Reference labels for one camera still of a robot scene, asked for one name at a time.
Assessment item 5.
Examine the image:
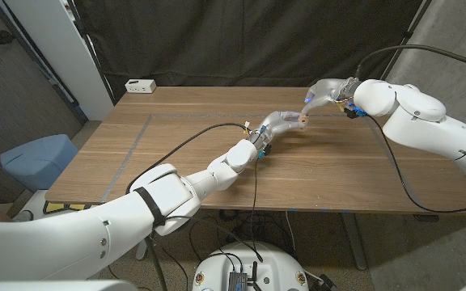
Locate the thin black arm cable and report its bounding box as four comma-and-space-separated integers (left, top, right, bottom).
366, 115, 466, 214
251, 158, 265, 263

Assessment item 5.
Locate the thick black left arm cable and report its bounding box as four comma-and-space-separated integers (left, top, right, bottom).
125, 122, 254, 291

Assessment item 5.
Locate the white power strip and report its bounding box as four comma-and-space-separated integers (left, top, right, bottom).
125, 78, 157, 95

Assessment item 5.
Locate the grey sneaker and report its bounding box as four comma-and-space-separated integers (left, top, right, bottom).
12, 209, 35, 222

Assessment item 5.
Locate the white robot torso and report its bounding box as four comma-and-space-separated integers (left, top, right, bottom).
192, 241, 310, 291

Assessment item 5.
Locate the black backdrop curtain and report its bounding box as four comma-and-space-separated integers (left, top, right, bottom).
70, 0, 434, 102

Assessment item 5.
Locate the blue padded stool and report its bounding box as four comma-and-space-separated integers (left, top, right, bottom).
0, 134, 79, 193

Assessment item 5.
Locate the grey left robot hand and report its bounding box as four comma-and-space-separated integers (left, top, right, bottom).
249, 111, 307, 149

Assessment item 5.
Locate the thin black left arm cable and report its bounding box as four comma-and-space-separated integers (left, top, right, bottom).
251, 158, 265, 263

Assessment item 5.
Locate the black door frame strip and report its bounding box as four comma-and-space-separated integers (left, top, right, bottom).
0, 0, 89, 123

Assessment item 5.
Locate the grey table leg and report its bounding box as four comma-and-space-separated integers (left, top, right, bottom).
340, 212, 368, 271

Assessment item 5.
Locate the black floor cable tangle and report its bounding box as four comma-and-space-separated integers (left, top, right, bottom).
188, 208, 294, 259

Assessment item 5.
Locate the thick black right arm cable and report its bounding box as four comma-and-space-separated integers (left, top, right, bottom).
354, 44, 466, 82

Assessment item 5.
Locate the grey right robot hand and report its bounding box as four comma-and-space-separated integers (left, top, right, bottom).
301, 78, 362, 116

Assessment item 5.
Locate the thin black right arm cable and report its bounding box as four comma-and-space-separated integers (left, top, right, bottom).
366, 115, 466, 214

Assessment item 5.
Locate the black backdrop stand pole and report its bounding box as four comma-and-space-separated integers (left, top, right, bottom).
66, 0, 117, 106
378, 0, 434, 82

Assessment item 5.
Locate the grey finned electronics box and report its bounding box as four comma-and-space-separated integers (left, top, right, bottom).
227, 271, 249, 291

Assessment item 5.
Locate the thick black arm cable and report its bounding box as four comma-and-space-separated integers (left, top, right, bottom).
125, 122, 254, 291
354, 44, 466, 82

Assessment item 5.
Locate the yellow black floor sign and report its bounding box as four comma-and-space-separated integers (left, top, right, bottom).
43, 200, 92, 214

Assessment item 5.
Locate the white hanging cable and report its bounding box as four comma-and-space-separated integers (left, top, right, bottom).
284, 210, 298, 255

